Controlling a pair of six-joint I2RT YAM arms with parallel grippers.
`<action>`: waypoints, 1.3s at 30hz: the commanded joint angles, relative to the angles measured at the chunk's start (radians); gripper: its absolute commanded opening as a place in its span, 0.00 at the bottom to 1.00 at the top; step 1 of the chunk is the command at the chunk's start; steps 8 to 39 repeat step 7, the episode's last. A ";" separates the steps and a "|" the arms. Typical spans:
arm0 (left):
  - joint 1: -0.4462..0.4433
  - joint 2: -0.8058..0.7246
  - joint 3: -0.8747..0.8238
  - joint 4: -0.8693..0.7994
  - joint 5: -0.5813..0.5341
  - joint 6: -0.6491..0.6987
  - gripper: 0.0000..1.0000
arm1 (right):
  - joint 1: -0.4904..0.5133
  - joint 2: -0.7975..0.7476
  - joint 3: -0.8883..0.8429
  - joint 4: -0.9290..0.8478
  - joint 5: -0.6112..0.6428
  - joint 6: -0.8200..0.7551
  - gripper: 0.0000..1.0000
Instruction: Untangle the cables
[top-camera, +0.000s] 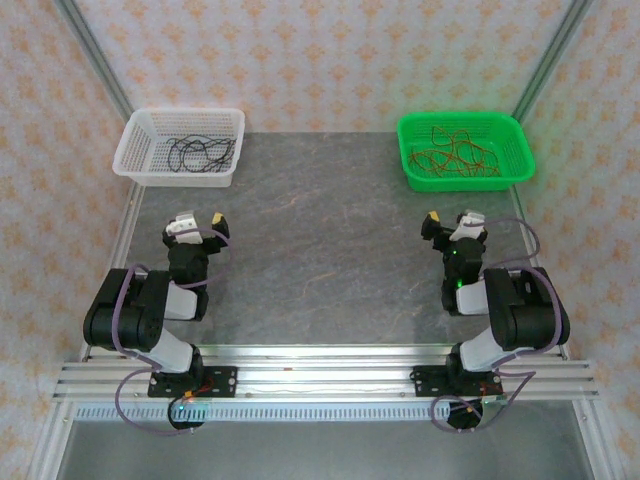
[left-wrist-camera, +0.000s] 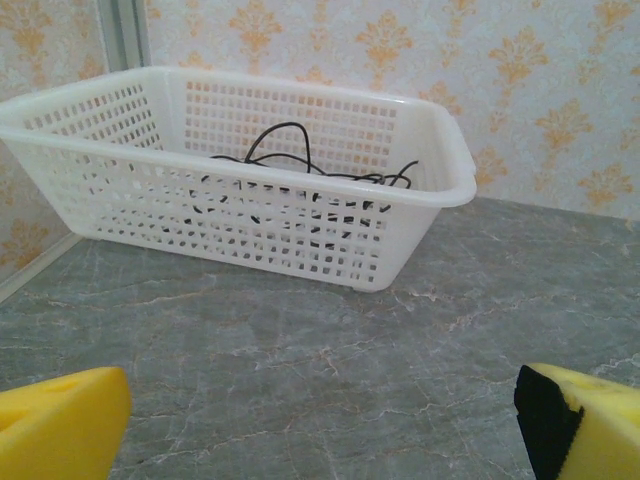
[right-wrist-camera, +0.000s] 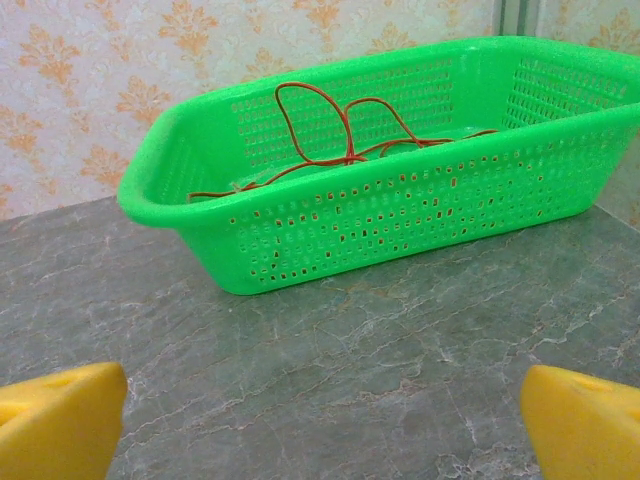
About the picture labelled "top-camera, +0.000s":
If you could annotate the aluminium table side rail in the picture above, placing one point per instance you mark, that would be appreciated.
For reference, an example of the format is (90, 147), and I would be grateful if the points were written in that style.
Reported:
(517, 205)
(125, 235)

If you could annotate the white plastic basket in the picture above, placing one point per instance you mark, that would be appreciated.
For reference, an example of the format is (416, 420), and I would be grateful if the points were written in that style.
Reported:
(150, 125)

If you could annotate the aluminium base rail beam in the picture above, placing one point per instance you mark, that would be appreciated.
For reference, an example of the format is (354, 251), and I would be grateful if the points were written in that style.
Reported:
(325, 370)

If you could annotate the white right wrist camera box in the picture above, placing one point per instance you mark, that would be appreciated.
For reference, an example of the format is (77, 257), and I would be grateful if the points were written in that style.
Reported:
(467, 225)

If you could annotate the aluminium frame post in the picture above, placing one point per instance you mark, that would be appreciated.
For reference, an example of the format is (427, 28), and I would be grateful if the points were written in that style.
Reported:
(550, 60)
(97, 60)

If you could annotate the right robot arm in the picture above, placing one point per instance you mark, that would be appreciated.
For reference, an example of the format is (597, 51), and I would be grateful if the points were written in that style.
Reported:
(525, 320)

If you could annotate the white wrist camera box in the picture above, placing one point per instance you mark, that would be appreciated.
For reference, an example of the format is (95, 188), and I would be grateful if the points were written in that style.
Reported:
(186, 226)
(467, 225)

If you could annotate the green plastic basket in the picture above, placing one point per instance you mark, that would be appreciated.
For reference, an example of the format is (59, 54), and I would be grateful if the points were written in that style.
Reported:
(515, 150)

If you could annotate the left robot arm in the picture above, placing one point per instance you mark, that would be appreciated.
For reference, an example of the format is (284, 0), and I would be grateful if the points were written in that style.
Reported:
(135, 310)

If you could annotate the small green circuit board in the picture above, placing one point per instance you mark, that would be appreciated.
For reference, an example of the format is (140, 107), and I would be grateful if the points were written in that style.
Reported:
(495, 399)
(192, 411)

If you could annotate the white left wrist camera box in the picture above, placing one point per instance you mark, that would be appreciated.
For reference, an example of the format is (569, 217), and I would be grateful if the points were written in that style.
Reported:
(186, 226)

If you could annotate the grey metal shelf panel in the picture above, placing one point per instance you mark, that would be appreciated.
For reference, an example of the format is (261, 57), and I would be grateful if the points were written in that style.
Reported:
(320, 450)

